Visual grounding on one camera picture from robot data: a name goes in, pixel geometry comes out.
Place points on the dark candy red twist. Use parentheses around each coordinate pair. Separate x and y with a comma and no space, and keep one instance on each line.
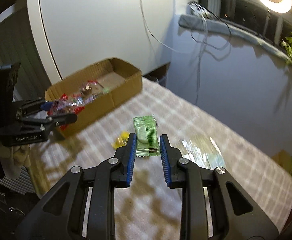
(93,89)

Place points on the white power strip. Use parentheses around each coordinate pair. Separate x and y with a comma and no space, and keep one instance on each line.
(196,8)

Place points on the plaid table cloth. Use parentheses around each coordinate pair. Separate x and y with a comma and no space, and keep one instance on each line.
(150,208)

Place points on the dark jelly red wrapper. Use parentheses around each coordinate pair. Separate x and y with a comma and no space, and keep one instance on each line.
(67,104)

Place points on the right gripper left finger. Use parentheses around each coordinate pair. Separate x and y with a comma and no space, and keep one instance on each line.
(61,211)

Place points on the white cabinet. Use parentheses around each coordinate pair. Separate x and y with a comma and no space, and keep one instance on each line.
(72,34)

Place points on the brown cardboard box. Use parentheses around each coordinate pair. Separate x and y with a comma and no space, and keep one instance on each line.
(122,78)

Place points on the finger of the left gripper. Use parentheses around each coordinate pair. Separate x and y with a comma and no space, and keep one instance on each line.
(50,121)
(31,107)

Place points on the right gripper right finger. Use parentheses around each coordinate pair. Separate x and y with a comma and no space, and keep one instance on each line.
(214,204)

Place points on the clear pack of wafers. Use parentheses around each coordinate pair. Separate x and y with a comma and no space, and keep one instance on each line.
(203,151)

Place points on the small green candy packet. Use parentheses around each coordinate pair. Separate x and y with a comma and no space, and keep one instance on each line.
(147,139)

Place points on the small yellow candy packet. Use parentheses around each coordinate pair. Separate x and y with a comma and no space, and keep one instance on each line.
(121,140)

